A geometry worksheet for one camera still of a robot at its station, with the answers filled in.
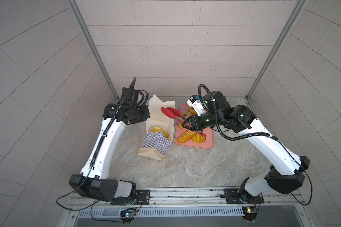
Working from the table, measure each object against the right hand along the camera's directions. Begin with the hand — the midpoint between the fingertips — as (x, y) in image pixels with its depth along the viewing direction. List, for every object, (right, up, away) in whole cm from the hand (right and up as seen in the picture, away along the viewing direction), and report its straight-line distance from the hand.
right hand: (185, 125), depth 62 cm
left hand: (-17, +5, +11) cm, 21 cm away
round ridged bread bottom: (+10, -12, +27) cm, 31 cm away
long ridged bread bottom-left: (+2, -11, +28) cm, 30 cm away
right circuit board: (+32, -44, +6) cm, 55 cm away
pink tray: (+17, -16, +29) cm, 37 cm away
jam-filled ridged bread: (-14, -5, +17) cm, 22 cm away
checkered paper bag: (-16, -13, +13) cm, 24 cm away
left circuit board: (-26, -42, +3) cm, 49 cm away
